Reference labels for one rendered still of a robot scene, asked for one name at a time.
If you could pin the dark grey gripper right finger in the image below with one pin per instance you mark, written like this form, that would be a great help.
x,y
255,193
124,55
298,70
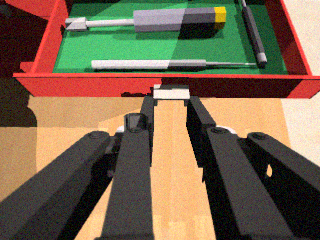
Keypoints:
x,y
240,206

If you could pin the red tool chest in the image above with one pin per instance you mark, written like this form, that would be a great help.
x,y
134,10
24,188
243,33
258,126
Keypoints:
x,y
49,61

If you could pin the grey nut driver with yellow band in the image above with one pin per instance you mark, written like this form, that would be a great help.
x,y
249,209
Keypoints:
x,y
158,20

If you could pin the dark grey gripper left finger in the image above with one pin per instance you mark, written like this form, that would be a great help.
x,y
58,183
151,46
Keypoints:
x,y
55,203

